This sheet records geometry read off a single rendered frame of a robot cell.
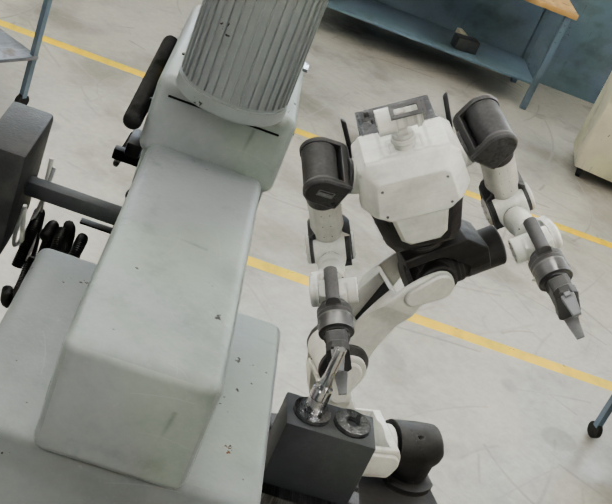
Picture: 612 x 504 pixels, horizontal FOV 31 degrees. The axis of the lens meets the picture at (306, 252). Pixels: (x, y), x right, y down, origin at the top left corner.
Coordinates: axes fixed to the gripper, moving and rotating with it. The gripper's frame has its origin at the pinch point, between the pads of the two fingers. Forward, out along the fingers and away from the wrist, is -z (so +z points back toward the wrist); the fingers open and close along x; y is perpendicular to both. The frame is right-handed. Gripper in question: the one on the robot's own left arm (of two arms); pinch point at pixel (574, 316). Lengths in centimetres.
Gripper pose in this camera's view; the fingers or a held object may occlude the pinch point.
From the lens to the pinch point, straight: 264.8
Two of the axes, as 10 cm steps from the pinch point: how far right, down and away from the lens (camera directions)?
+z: -2.5, -7.5, 6.1
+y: 9.3, -3.6, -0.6
